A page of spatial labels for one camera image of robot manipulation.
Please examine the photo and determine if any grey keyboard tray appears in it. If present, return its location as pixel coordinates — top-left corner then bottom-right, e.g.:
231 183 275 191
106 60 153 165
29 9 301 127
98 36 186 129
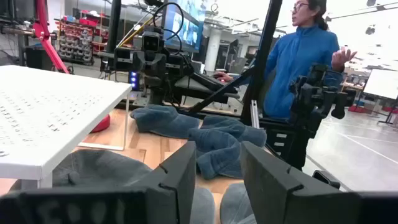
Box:
174 74 240 104

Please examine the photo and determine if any person's hand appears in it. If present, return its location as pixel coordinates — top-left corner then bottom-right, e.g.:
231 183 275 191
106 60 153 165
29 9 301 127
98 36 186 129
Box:
213 71 234 83
331 46 358 73

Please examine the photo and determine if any black keyboard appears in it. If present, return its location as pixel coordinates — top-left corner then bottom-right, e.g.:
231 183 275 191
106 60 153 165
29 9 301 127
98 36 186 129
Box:
189 72 239 94

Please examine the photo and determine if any computer monitor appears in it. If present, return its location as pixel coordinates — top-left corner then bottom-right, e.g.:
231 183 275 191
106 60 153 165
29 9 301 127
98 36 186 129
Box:
161 0 208 54

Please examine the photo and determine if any dark navy baseball cap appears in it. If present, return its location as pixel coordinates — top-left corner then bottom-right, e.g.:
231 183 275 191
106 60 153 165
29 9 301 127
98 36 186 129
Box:
129 104 201 139

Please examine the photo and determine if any white round column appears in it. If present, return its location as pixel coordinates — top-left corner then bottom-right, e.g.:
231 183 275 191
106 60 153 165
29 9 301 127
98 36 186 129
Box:
203 26 222 73

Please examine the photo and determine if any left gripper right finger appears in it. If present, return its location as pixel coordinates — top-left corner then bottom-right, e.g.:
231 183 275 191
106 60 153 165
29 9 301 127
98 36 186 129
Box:
240 141 343 224

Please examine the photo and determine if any red parts bin rack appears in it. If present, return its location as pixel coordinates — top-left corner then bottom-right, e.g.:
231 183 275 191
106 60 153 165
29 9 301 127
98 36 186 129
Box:
54 9 109 66

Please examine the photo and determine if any blue denim baseball cap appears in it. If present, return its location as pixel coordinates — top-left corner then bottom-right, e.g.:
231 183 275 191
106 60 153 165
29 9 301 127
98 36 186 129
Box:
188 115 267 180

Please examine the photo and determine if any white board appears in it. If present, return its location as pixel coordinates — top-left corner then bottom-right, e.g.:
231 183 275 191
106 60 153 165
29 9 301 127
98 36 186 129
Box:
363 68 398 100

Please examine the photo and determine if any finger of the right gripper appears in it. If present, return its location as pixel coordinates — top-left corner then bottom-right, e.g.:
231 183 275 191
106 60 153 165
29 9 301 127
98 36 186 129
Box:
133 51 147 74
155 52 169 78

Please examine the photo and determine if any person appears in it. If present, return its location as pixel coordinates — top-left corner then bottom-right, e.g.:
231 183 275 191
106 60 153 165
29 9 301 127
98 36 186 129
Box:
213 0 358 119

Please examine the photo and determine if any yellow pole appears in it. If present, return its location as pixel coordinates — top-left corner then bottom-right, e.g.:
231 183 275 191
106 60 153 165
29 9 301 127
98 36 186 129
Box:
117 17 154 48

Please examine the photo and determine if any black frame post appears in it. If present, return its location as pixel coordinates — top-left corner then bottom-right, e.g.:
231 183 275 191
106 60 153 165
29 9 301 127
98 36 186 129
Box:
241 0 284 125
105 0 123 54

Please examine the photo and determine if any silver aluminium extrusion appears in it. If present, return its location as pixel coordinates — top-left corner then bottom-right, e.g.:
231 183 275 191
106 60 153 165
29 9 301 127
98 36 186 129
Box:
250 99 261 129

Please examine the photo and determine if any black drawer unit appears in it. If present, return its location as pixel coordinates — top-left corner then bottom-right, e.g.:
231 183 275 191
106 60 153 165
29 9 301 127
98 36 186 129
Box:
259 119 299 162

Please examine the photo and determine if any red desk lamp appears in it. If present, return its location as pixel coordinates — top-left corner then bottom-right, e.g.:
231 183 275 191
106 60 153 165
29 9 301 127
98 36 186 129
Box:
32 0 111 134

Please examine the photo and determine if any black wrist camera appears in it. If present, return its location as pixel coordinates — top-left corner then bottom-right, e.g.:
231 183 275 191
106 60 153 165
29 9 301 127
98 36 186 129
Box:
141 30 165 53

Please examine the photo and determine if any black bin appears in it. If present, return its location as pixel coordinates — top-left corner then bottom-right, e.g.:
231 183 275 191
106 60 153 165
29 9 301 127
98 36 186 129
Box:
24 45 54 71

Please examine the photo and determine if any blue-lit black device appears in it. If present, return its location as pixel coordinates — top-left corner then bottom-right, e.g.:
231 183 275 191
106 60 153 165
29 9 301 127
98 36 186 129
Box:
129 70 141 91

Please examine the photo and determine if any black camera cable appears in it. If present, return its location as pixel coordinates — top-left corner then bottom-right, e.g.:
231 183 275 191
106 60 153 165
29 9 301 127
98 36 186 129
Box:
152 2 185 54

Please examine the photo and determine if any white perforated shelf riser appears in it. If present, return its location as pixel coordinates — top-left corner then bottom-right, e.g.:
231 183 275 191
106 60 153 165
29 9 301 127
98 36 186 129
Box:
0 64 133 190

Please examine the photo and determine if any black diagonal frame strut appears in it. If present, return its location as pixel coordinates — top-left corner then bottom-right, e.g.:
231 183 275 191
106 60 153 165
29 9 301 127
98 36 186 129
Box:
186 67 256 114

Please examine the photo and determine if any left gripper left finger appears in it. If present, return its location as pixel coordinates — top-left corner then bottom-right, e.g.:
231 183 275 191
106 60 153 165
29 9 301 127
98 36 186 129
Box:
129 141 198 224

